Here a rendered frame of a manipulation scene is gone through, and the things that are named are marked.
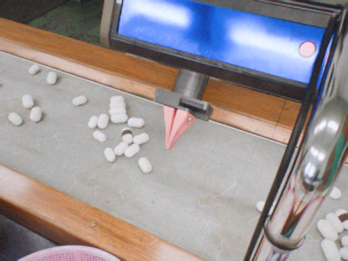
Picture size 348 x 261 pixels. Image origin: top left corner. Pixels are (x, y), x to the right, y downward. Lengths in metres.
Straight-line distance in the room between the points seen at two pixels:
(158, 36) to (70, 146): 0.41
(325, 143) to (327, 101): 0.02
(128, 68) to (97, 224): 0.42
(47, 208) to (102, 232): 0.10
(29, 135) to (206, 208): 0.40
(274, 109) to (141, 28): 0.45
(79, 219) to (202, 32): 0.36
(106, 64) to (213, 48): 0.56
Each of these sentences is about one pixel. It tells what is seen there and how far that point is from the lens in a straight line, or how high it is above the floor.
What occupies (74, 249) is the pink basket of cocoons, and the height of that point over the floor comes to 0.77.
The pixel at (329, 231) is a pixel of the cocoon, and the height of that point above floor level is 0.76.
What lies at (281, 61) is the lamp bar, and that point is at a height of 1.07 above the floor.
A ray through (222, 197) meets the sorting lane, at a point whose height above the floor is 0.74.
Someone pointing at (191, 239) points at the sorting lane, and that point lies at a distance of 0.54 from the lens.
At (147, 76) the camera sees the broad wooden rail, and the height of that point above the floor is 0.76.
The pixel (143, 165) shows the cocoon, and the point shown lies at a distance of 0.60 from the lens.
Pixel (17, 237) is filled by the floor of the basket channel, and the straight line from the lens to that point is 0.68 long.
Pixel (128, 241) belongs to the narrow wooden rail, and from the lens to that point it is 0.51.
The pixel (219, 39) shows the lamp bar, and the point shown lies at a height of 1.08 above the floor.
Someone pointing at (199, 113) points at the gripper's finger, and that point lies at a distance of 0.59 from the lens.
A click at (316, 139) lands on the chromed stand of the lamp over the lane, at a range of 0.17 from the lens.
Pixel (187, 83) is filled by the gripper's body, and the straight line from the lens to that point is 0.56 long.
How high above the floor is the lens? 1.23
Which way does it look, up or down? 46 degrees down
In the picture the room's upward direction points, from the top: straight up
